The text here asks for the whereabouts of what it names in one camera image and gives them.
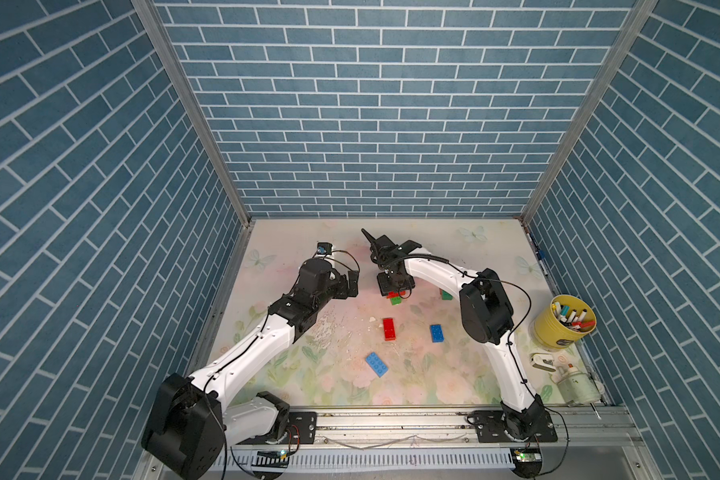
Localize yellow cup with markers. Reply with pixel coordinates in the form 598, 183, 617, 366
531, 294, 597, 350

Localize red lego brick vertical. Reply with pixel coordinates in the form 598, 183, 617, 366
382, 318, 396, 341

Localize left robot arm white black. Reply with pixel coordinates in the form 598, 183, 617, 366
141, 257, 360, 479

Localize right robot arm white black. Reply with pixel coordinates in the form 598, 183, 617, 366
361, 229, 549, 441

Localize long blue lego brick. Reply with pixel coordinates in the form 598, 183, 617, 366
365, 352, 389, 378

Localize small blue lego brick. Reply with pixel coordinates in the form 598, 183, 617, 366
429, 324, 445, 343

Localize aluminium front rail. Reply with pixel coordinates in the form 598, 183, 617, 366
210, 407, 642, 469

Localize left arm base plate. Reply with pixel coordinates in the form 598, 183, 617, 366
263, 411, 318, 444

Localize white clip on table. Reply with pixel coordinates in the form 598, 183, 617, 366
530, 352, 556, 373

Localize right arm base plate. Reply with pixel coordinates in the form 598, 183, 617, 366
465, 410, 559, 444

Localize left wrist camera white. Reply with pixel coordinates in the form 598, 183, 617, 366
315, 242, 333, 258

